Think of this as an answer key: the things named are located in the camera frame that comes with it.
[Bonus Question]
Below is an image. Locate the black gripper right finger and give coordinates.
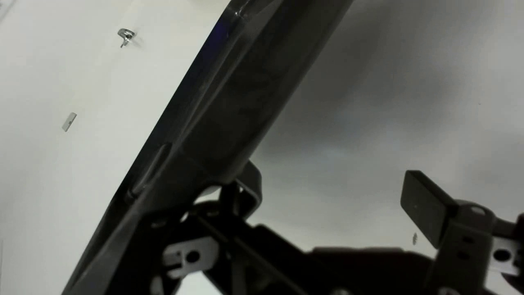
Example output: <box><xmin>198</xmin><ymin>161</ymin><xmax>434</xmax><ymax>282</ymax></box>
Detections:
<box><xmin>399</xmin><ymin>169</ymin><xmax>524</xmax><ymax>295</ymax></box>

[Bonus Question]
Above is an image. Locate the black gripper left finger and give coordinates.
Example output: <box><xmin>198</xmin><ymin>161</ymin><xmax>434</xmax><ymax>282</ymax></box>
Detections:
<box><xmin>105</xmin><ymin>180</ymin><xmax>329</xmax><ymax>295</ymax></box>

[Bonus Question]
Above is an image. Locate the dark grey bin lid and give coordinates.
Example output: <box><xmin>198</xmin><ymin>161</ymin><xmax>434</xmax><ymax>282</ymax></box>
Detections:
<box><xmin>60</xmin><ymin>0</ymin><xmax>357</xmax><ymax>295</ymax></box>

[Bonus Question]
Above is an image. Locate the plain white door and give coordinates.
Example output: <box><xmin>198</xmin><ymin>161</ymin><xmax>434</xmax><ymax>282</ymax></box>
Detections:
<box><xmin>0</xmin><ymin>0</ymin><xmax>231</xmax><ymax>295</ymax></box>

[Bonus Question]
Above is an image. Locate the silver door hinge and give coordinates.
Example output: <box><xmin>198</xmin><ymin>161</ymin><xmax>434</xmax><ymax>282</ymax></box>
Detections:
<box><xmin>59</xmin><ymin>110</ymin><xmax>80</xmax><ymax>133</ymax></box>

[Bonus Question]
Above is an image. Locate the silver lever door handle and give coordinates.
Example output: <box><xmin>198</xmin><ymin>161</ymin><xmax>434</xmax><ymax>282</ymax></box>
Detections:
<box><xmin>116</xmin><ymin>26</ymin><xmax>137</xmax><ymax>51</ymax></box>

